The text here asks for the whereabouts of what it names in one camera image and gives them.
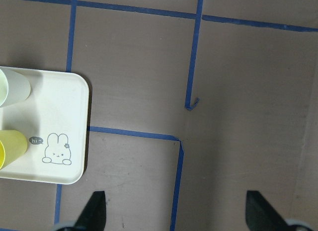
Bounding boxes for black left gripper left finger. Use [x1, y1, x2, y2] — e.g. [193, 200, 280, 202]
[53, 191, 107, 231]

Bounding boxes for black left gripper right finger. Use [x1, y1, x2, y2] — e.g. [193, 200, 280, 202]
[245, 190, 312, 231]

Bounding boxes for yellow plastic cup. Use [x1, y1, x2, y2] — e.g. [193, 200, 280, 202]
[0, 130, 28, 169]

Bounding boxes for cream white cup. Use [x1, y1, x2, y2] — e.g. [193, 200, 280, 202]
[0, 68, 31, 107]

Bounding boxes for cream plastic tray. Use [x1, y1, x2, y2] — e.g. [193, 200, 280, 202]
[0, 68, 89, 184]

